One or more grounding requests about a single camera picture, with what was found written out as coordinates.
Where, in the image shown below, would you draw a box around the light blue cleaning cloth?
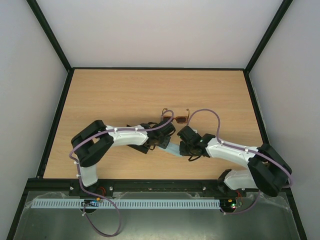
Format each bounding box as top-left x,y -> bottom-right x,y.
158,143 -> 182,157

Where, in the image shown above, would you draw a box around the brown translucent sunglasses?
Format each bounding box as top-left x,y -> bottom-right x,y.
161,108 -> 190,124

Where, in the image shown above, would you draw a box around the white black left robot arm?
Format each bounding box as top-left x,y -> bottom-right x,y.
70,120 -> 176,187

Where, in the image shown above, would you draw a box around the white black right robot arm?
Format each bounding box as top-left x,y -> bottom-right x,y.
177,131 -> 292,197

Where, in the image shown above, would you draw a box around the black glasses case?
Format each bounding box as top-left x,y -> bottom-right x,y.
128,123 -> 151,154

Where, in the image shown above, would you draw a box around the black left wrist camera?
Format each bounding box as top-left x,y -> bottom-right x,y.
154,120 -> 176,137

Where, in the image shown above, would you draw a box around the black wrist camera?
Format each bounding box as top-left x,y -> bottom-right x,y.
154,120 -> 176,137
177,125 -> 202,144

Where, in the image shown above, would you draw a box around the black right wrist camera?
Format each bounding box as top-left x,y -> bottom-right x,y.
177,125 -> 202,144

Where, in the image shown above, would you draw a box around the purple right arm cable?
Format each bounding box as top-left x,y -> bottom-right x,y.
187,108 -> 293,216

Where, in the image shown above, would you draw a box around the light blue slotted cable duct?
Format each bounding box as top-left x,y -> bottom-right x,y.
31,198 -> 220,210

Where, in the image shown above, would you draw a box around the black enclosure frame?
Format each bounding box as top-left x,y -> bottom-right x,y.
0,0 -> 320,240

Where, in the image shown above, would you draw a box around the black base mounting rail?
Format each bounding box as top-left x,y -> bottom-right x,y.
25,177 -> 251,197

